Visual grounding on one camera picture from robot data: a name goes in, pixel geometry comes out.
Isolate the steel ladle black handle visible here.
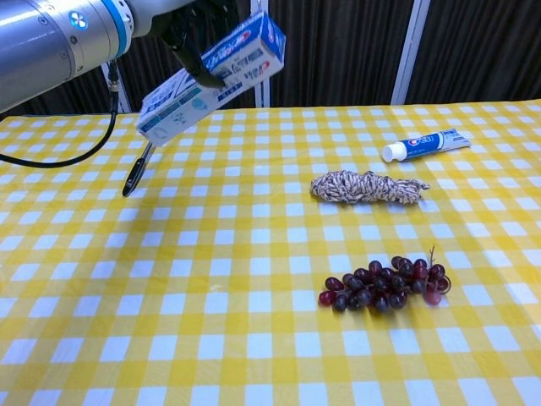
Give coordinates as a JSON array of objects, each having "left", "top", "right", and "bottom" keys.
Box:
[{"left": 121, "top": 142, "right": 154, "bottom": 198}]

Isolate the blue white toothpaste box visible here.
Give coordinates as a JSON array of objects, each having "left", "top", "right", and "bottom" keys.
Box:
[{"left": 134, "top": 9, "right": 287, "bottom": 148}]

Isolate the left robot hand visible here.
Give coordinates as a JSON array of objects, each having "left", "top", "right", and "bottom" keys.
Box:
[{"left": 148, "top": 0, "right": 227, "bottom": 90}]

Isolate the yellow white checkered tablecloth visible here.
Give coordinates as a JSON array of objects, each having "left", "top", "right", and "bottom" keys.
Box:
[{"left": 0, "top": 99, "right": 541, "bottom": 406}]

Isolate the blue white toothpaste tube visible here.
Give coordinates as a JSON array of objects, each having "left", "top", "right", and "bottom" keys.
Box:
[{"left": 381, "top": 128, "right": 473, "bottom": 163}]

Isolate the black folding screen partition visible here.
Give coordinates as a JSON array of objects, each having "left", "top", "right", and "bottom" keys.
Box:
[{"left": 0, "top": 0, "right": 541, "bottom": 118}]

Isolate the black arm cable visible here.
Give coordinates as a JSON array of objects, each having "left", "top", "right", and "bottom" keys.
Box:
[{"left": 0, "top": 59, "right": 120, "bottom": 169}]

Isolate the bundle of braided rope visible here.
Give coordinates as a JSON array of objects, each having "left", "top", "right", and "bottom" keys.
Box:
[{"left": 309, "top": 169, "right": 431, "bottom": 206}]

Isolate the bunch of purple grapes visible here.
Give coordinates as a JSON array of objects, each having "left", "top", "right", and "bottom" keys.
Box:
[{"left": 317, "top": 244, "right": 452, "bottom": 314}]

